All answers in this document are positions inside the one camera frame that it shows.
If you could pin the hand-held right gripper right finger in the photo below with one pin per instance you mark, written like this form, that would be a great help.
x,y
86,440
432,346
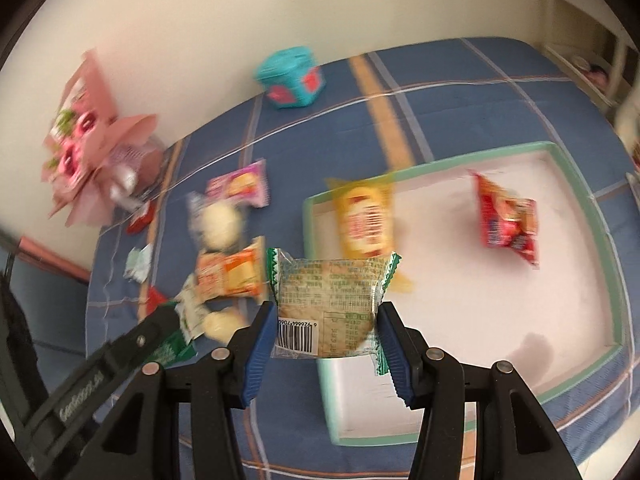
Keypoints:
x,y
395,355

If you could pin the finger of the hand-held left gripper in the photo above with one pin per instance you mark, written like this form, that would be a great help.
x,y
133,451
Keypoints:
x,y
90,390

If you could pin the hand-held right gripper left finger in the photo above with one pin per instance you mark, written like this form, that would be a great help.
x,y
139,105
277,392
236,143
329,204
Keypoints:
x,y
257,355

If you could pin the dark green snack packet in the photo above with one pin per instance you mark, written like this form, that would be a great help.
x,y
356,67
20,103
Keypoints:
x,y
175,347

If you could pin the green and white snack packet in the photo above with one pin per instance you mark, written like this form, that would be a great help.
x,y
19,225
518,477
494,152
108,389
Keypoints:
x,y
325,305

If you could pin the white tray with green rim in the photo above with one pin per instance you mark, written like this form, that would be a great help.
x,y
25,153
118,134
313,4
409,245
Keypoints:
x,y
475,310

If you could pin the clear packet with white bun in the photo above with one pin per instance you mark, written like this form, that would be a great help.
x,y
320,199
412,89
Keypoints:
x,y
220,325
220,227

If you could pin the small green and white wrapper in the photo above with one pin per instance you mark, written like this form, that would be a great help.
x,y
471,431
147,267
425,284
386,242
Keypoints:
x,y
140,262

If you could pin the orange snack packet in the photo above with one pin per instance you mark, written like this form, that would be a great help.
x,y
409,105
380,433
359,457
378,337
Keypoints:
x,y
230,272

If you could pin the small red wrapper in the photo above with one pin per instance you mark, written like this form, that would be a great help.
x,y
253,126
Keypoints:
x,y
155,296

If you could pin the yellow snack packet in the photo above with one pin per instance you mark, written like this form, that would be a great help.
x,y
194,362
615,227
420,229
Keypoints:
x,y
362,220

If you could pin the pink swiss roll packet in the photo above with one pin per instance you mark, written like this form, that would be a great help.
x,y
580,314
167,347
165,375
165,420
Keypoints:
x,y
240,185

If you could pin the red snack packet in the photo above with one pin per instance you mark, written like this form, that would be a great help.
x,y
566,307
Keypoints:
x,y
505,220

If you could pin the red and white candy packet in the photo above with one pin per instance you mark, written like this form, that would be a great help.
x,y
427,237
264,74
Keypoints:
x,y
140,219

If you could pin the clear acrylic box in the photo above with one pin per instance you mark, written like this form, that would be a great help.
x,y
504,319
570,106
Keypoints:
x,y
147,160

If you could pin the pink flower bouquet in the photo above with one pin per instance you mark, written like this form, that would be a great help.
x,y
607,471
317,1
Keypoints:
x,y
80,130

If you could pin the teal toy box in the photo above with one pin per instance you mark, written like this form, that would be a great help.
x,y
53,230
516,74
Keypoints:
x,y
290,77

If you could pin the white shelf unit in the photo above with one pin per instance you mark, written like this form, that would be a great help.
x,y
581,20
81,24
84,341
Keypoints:
x,y
565,25

